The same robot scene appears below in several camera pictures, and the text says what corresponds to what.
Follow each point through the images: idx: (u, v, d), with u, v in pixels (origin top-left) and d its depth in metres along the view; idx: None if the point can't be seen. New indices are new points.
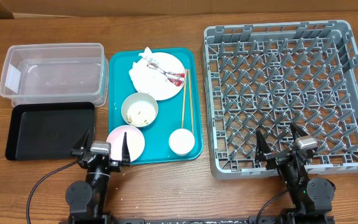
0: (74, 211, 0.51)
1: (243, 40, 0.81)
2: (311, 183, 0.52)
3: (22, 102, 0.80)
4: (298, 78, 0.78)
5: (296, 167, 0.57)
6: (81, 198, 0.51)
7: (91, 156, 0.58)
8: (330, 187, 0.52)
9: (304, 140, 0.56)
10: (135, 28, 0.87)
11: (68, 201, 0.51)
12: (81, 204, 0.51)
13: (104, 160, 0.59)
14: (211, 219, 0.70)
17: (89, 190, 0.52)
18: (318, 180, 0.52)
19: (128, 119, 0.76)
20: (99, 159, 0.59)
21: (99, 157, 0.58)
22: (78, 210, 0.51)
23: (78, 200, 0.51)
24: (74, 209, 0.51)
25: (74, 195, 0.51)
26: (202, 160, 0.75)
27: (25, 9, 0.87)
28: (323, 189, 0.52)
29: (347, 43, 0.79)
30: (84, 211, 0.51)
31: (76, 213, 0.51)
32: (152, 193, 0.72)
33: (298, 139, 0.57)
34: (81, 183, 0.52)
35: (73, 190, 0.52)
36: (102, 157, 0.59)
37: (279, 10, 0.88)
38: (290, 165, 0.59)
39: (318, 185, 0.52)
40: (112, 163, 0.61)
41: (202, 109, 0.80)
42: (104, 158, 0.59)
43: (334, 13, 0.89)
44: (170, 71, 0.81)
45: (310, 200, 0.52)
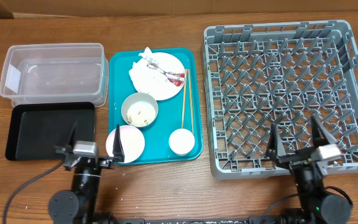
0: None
1: (243, 40, 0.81)
2: (326, 202, 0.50)
3: (22, 102, 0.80)
4: (298, 78, 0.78)
5: (312, 178, 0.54)
6: (66, 210, 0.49)
7: (74, 160, 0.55)
8: (347, 207, 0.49)
9: (325, 153, 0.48)
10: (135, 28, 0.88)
11: (51, 213, 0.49)
12: (67, 217, 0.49)
13: (90, 162, 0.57)
14: (211, 219, 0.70)
17: (75, 201, 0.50)
18: (334, 199, 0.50)
19: (128, 119, 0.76)
20: (85, 162, 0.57)
21: (85, 160, 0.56)
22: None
23: (62, 212, 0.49)
24: (60, 222, 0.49)
25: (60, 208, 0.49)
26: (202, 160, 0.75)
27: (25, 9, 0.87)
28: (340, 209, 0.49)
29: (347, 43, 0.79)
30: None
31: None
32: (151, 193, 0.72)
33: (318, 149, 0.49)
34: (65, 193, 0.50)
35: (56, 202, 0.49)
36: (87, 160, 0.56)
37: (279, 10, 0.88)
38: (306, 172, 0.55)
39: (333, 204, 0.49)
40: (102, 163, 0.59)
41: (202, 109, 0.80)
42: (89, 162, 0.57)
43: (335, 13, 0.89)
44: (170, 71, 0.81)
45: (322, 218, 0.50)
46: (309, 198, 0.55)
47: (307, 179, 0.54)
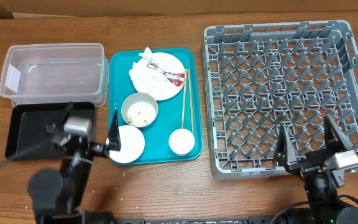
0: (39, 205, 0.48)
1: (243, 40, 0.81)
2: (342, 214, 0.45)
3: (22, 102, 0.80)
4: (298, 78, 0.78)
5: (327, 187, 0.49)
6: (47, 190, 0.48)
7: (64, 137, 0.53)
8: None
9: (343, 161, 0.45)
10: (135, 27, 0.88)
11: (32, 193, 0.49)
12: (46, 198, 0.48)
13: (81, 142, 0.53)
14: (211, 219, 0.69)
17: (58, 181, 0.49)
18: (351, 211, 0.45)
19: (128, 119, 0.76)
20: (75, 140, 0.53)
21: (75, 139, 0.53)
22: (43, 203, 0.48)
23: (42, 192, 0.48)
24: (39, 203, 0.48)
25: (41, 186, 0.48)
26: (202, 160, 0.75)
27: (26, 9, 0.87)
28: (357, 222, 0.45)
29: (347, 43, 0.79)
30: (52, 206, 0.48)
31: (41, 208, 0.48)
32: (151, 193, 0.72)
33: (335, 156, 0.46)
34: (48, 172, 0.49)
35: (36, 180, 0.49)
36: (78, 139, 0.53)
37: (279, 10, 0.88)
38: (319, 178, 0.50)
39: (350, 216, 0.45)
40: (96, 147, 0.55)
41: (202, 109, 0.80)
42: (81, 140, 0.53)
43: (335, 13, 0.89)
44: (170, 71, 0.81)
45: None
46: (322, 208, 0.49)
47: (320, 187, 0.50)
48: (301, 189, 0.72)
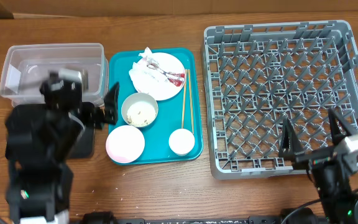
0: (14, 141, 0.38)
1: (243, 40, 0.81)
2: None
3: (21, 102, 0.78)
4: (298, 78, 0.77)
5: (339, 177, 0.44)
6: (29, 117, 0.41)
7: (56, 81, 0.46)
8: None
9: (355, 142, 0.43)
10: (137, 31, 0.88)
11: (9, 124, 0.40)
12: (26, 127, 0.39)
13: (74, 90, 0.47)
14: (211, 219, 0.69)
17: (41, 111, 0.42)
18: None
19: (128, 119, 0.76)
20: (68, 89, 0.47)
21: (68, 86, 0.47)
22: (18, 137, 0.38)
23: (22, 119, 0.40)
24: (15, 134, 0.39)
25: (20, 120, 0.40)
26: (202, 160, 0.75)
27: (26, 9, 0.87)
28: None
29: (347, 43, 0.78)
30: (28, 138, 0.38)
31: (17, 140, 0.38)
32: (151, 193, 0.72)
33: (346, 139, 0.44)
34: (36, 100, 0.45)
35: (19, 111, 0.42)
36: (71, 86, 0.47)
37: (279, 10, 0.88)
38: (328, 170, 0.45)
39: None
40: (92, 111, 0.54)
41: (202, 109, 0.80)
42: (73, 89, 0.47)
43: (335, 13, 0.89)
44: (170, 71, 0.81)
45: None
46: (335, 204, 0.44)
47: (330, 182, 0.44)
48: (301, 188, 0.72)
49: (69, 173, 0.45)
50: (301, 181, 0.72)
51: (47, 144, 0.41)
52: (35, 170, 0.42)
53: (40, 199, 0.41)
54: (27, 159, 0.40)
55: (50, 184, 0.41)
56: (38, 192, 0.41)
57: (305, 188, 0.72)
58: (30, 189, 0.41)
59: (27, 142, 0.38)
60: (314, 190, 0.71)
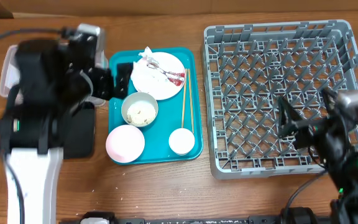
0: (23, 58, 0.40)
1: (243, 40, 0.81)
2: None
3: None
4: (298, 78, 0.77)
5: (337, 134, 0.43)
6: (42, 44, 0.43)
7: (77, 33, 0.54)
8: None
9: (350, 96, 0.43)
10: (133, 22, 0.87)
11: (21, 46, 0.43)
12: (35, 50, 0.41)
13: (89, 41, 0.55)
14: (211, 218, 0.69)
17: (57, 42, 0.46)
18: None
19: (128, 119, 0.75)
20: (84, 40, 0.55)
21: (85, 38, 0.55)
22: (28, 55, 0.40)
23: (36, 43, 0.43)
24: (25, 54, 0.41)
25: (33, 43, 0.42)
26: (202, 160, 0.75)
27: (26, 9, 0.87)
28: None
29: (347, 43, 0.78)
30: (36, 57, 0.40)
31: (25, 58, 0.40)
32: (151, 193, 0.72)
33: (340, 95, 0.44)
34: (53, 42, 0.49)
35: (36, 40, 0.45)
36: (89, 38, 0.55)
37: (279, 9, 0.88)
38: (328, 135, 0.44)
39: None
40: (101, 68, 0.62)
41: (202, 109, 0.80)
42: (89, 40, 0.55)
43: (334, 13, 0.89)
44: (170, 71, 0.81)
45: None
46: (344, 167, 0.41)
47: (332, 140, 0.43)
48: (301, 188, 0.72)
49: (64, 120, 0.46)
50: (301, 181, 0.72)
51: (54, 75, 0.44)
52: (35, 105, 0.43)
53: (32, 132, 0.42)
54: (30, 93, 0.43)
55: (47, 114, 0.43)
56: (35, 118, 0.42)
57: (305, 188, 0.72)
58: (28, 115, 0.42)
59: (33, 61, 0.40)
60: (314, 190, 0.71)
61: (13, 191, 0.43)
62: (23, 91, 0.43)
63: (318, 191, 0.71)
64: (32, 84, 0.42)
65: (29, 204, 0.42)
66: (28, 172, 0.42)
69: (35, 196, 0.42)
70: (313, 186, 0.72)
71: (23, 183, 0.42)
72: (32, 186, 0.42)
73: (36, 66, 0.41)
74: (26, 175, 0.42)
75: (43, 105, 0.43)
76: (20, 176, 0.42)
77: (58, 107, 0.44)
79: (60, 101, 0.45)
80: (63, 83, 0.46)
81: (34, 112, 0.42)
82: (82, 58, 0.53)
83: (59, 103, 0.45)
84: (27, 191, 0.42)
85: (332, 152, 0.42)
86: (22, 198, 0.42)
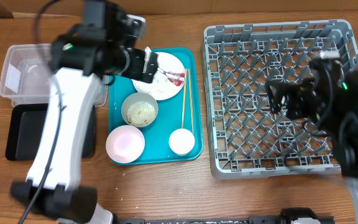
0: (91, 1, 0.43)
1: (243, 39, 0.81)
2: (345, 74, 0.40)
3: (22, 102, 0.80)
4: (298, 78, 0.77)
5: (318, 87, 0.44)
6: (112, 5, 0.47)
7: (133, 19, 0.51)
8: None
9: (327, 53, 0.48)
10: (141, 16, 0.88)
11: None
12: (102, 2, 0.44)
13: (135, 25, 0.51)
14: (211, 219, 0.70)
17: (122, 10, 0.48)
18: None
19: (128, 119, 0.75)
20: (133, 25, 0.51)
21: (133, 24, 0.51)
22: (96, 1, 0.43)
23: None
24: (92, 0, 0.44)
25: None
26: (202, 160, 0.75)
27: (26, 8, 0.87)
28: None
29: (347, 43, 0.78)
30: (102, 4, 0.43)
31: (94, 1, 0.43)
32: (151, 193, 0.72)
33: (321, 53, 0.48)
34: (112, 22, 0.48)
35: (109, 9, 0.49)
36: (135, 23, 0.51)
37: (279, 9, 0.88)
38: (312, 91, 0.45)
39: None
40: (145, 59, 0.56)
41: (202, 109, 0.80)
42: (135, 24, 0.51)
43: (335, 12, 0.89)
44: (170, 71, 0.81)
45: (355, 87, 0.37)
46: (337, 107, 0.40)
47: (313, 96, 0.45)
48: (301, 188, 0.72)
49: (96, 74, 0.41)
50: (301, 181, 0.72)
51: (109, 27, 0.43)
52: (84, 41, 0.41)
53: (78, 59, 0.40)
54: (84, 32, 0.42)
55: (95, 47, 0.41)
56: (85, 48, 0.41)
57: (305, 189, 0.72)
58: (80, 43, 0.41)
59: (100, 6, 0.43)
60: (314, 190, 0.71)
61: (54, 104, 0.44)
62: (78, 29, 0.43)
63: (318, 191, 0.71)
64: (88, 23, 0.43)
65: (64, 120, 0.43)
66: (69, 90, 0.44)
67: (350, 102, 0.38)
69: (73, 111, 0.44)
70: (312, 186, 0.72)
71: (64, 97, 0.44)
72: (69, 102, 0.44)
73: (99, 10, 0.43)
74: (67, 93, 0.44)
75: (92, 40, 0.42)
76: (62, 92, 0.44)
77: (104, 50, 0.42)
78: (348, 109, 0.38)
79: (104, 52, 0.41)
80: (114, 39, 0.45)
81: (85, 41, 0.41)
82: (127, 36, 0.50)
83: (103, 51, 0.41)
84: (64, 106, 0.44)
85: (317, 104, 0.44)
86: (60, 112, 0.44)
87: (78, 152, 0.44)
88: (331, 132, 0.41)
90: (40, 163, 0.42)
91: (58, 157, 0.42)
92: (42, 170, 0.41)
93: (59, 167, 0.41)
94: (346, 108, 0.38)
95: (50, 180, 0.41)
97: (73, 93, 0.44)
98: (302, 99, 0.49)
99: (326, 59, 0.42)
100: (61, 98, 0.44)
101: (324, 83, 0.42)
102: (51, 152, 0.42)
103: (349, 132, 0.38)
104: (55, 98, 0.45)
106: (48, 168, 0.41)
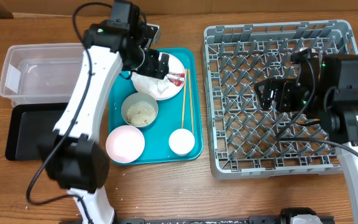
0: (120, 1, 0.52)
1: (243, 40, 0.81)
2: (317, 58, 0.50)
3: (22, 102, 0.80)
4: None
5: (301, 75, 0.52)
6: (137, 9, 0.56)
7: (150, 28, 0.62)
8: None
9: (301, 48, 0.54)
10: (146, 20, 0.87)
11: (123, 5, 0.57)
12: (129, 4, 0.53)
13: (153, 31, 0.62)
14: (211, 219, 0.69)
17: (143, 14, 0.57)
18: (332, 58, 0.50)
19: (128, 119, 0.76)
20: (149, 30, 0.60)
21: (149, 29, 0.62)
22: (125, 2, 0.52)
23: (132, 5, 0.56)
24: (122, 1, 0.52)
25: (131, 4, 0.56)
26: (202, 160, 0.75)
27: (26, 8, 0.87)
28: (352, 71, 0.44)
29: (347, 43, 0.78)
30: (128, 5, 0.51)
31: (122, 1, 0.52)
32: (151, 193, 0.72)
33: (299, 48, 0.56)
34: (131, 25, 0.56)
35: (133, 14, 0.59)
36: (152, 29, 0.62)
37: (279, 9, 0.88)
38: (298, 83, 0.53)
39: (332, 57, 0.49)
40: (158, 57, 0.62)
41: (202, 109, 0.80)
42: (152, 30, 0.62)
43: (335, 13, 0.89)
44: (170, 71, 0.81)
45: (332, 65, 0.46)
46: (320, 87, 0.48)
47: (298, 87, 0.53)
48: (301, 189, 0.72)
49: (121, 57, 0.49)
50: (301, 181, 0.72)
51: (132, 24, 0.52)
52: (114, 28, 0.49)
53: (108, 39, 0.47)
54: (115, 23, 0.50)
55: (121, 35, 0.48)
56: (114, 34, 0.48)
57: (305, 189, 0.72)
58: (109, 30, 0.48)
59: (125, 5, 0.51)
60: (314, 190, 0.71)
61: (83, 73, 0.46)
62: (107, 23, 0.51)
63: (317, 192, 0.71)
64: (115, 20, 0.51)
65: (93, 84, 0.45)
66: (99, 59, 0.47)
67: (329, 78, 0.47)
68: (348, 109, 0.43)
69: (100, 78, 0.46)
70: (312, 186, 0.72)
71: (96, 65, 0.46)
72: (99, 69, 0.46)
73: (125, 9, 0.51)
74: (97, 61, 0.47)
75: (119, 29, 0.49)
76: (94, 61, 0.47)
77: (128, 40, 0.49)
78: (330, 85, 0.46)
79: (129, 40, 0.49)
80: (135, 35, 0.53)
81: (115, 29, 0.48)
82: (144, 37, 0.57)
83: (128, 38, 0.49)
84: (95, 70, 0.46)
85: (302, 93, 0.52)
86: (90, 76, 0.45)
87: (99, 119, 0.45)
88: (317, 109, 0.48)
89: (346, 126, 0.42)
90: (65, 119, 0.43)
91: (85, 116, 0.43)
92: (68, 122, 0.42)
93: (84, 124, 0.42)
94: (327, 84, 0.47)
95: (74, 134, 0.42)
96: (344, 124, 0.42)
97: (103, 62, 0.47)
98: (288, 91, 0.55)
99: (305, 51, 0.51)
100: (91, 65, 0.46)
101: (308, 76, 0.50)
102: (81, 101, 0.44)
103: (332, 103, 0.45)
104: (86, 65, 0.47)
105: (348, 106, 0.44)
106: (74, 121, 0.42)
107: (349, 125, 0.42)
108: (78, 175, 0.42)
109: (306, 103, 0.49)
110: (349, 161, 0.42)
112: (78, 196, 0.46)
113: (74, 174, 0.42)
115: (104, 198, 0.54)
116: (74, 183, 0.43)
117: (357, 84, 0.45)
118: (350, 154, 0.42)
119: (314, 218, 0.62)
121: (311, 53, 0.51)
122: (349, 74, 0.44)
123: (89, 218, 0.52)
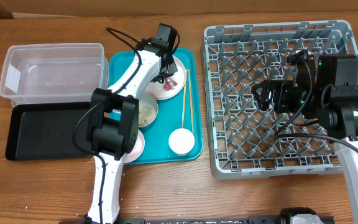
0: (164, 24, 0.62)
1: (243, 40, 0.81)
2: (311, 58, 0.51)
3: (22, 102, 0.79)
4: None
5: (301, 73, 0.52)
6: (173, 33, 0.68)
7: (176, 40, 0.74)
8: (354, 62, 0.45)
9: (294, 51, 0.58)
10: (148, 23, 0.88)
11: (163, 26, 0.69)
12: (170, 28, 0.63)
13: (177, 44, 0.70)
14: (211, 219, 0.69)
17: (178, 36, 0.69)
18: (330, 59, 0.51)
19: None
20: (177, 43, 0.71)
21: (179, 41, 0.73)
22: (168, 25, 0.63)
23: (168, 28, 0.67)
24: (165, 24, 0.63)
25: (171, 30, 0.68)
26: (202, 160, 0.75)
27: (26, 8, 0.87)
28: (348, 70, 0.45)
29: (347, 43, 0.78)
30: (170, 28, 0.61)
31: (165, 25, 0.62)
32: (152, 193, 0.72)
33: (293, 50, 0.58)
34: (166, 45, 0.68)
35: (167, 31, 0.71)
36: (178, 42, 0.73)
37: (279, 9, 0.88)
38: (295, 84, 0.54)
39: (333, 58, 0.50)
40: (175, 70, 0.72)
41: (202, 109, 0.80)
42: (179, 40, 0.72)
43: (335, 13, 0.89)
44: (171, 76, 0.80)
45: (329, 64, 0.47)
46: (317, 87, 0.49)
47: (295, 88, 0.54)
48: (301, 188, 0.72)
49: (158, 65, 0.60)
50: (301, 181, 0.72)
51: (171, 42, 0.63)
52: (157, 44, 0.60)
53: (153, 48, 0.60)
54: (156, 41, 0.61)
55: (163, 51, 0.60)
56: (158, 46, 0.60)
57: (304, 189, 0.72)
58: (155, 43, 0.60)
59: (169, 30, 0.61)
60: (314, 190, 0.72)
61: (133, 65, 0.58)
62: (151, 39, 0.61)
63: (317, 191, 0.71)
64: (158, 37, 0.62)
65: (140, 71, 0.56)
66: (146, 56, 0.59)
67: (325, 78, 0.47)
68: (345, 104, 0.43)
69: (143, 71, 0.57)
70: (312, 186, 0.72)
71: (144, 61, 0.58)
72: (146, 63, 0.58)
73: (167, 30, 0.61)
74: (145, 58, 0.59)
75: (160, 45, 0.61)
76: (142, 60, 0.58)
77: (167, 55, 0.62)
78: (326, 83, 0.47)
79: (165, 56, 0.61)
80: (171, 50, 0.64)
81: (160, 43, 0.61)
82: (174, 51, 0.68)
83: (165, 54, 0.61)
84: (143, 63, 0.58)
85: (299, 94, 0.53)
86: (138, 65, 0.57)
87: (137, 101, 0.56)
88: (315, 107, 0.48)
89: (344, 121, 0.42)
90: (116, 85, 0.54)
91: (132, 86, 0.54)
92: (118, 87, 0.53)
93: (129, 93, 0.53)
94: (324, 83, 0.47)
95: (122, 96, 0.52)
96: (341, 121, 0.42)
97: (149, 59, 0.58)
98: (286, 91, 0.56)
99: (301, 53, 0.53)
100: (140, 59, 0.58)
101: (305, 76, 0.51)
102: (128, 82, 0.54)
103: (329, 100, 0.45)
104: (137, 60, 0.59)
105: (345, 101, 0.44)
106: (123, 86, 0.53)
107: (347, 121, 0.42)
108: (114, 135, 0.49)
109: (304, 102, 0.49)
110: (348, 160, 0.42)
112: (103, 162, 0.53)
113: (111, 134, 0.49)
115: (117, 188, 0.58)
116: (107, 144, 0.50)
117: (352, 82, 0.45)
118: (348, 149, 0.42)
119: (314, 217, 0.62)
121: (308, 54, 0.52)
122: (344, 71, 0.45)
123: (100, 198, 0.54)
